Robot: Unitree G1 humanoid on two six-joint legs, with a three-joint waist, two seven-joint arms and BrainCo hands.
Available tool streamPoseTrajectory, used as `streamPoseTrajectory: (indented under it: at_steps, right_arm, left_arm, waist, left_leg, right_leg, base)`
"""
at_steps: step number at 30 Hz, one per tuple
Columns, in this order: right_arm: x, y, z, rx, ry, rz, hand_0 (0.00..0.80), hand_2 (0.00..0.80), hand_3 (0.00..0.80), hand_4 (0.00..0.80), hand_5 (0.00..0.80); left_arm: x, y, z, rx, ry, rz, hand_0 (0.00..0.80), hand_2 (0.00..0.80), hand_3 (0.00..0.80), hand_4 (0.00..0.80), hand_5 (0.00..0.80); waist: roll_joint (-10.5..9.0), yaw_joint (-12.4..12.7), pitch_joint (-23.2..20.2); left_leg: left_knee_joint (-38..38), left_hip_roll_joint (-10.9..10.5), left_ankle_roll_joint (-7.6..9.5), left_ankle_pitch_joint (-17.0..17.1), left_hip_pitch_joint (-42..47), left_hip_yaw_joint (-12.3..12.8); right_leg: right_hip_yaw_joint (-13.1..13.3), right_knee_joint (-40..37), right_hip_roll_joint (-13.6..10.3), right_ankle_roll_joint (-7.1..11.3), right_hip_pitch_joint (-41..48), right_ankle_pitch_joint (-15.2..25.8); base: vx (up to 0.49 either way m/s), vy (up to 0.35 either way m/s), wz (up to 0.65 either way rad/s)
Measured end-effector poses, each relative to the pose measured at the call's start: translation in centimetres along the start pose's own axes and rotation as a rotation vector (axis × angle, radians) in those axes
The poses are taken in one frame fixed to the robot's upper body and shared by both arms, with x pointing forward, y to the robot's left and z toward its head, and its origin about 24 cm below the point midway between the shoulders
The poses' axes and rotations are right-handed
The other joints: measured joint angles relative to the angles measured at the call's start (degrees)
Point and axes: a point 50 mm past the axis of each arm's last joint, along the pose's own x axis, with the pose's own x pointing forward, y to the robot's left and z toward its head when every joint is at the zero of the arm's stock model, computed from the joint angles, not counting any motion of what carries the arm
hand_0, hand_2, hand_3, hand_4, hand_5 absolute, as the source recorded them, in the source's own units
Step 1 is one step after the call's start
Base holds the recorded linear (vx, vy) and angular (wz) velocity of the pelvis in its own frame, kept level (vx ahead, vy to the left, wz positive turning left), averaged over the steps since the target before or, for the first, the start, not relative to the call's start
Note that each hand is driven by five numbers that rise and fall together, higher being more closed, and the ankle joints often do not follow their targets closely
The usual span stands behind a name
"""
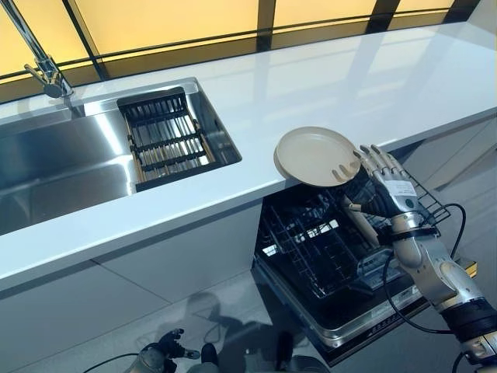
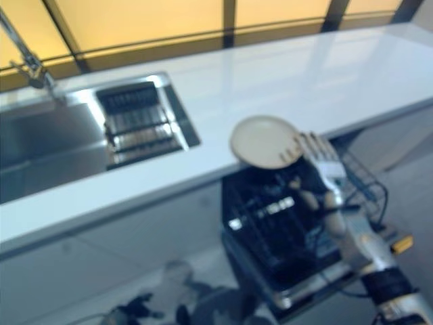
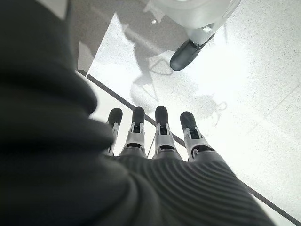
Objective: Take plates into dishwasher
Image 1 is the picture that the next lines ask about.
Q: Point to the wide white cabinet door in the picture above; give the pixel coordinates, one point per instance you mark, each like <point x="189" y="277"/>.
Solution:
<point x="77" y="303"/>

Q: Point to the built-in dishwasher with open door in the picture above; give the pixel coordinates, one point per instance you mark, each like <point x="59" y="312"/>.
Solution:
<point x="341" y="311"/>

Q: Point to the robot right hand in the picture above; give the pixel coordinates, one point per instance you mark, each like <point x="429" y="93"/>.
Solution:
<point x="388" y="186"/>

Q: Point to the black and chrome sink rack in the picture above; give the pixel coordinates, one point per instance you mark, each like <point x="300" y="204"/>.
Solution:
<point x="167" y="140"/>

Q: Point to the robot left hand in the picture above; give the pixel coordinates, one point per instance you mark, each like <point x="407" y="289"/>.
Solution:
<point x="172" y="344"/>

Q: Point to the small yellow tag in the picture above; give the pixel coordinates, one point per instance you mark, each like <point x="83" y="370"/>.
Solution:
<point x="471" y="269"/>

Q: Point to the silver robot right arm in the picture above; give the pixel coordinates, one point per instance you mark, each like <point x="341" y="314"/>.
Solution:
<point x="438" y="272"/>

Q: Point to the yellow window with dark frame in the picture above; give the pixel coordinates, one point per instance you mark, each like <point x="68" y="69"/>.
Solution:
<point x="174" y="23"/>

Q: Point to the chrome gooseneck kitchen faucet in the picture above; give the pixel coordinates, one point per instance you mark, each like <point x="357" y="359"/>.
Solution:
<point x="42" y="66"/>

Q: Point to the robot left leg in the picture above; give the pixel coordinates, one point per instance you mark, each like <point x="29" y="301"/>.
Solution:
<point x="209" y="357"/>

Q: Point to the cream round plate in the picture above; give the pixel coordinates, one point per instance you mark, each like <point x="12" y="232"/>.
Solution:
<point x="363" y="225"/>
<point x="310" y="155"/>

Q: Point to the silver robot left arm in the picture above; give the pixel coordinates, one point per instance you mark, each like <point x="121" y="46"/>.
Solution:
<point x="149" y="361"/>

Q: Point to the narrow white cabinet door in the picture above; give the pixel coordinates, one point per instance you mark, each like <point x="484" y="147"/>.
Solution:
<point x="186" y="256"/>

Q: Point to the stainless steel kitchen sink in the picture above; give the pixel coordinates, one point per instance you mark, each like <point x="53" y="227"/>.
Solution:
<point x="58" y="155"/>

